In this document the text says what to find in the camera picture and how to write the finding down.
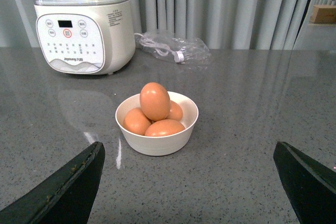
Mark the brown egg left in bowl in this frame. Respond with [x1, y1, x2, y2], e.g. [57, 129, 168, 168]
[122, 108, 152, 135]

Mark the white bowl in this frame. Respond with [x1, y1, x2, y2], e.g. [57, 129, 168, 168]
[115, 91, 198, 156]

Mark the brown egg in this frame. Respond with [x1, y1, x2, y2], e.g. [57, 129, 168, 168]
[122, 108, 152, 135]
[166, 100, 183, 121]
[145, 119, 185, 137]
[140, 82, 171, 121]

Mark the brown top egg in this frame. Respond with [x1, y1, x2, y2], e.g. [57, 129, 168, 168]
[140, 82, 171, 121]

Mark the brown egg back in bowl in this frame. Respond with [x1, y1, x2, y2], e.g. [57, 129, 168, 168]
[166, 100, 183, 121]

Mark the brown egg front in bowl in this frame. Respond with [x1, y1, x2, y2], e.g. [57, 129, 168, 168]
[145, 119, 185, 137]

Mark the white power cable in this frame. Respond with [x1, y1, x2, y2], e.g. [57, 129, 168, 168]
[134, 33, 184, 64]

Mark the clear plastic bag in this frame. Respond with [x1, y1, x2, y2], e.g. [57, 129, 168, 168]
[134, 30, 212, 65]

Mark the white soy milk maker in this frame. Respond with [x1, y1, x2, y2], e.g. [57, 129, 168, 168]
[34, 0, 135, 74]

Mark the cardboard box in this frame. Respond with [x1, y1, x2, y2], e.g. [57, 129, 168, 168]
[309, 5, 335, 24]

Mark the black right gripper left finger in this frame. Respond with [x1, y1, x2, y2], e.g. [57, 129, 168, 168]
[1, 142, 105, 223]

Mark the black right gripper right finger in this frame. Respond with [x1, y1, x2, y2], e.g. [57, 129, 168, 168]
[273, 142, 335, 223]

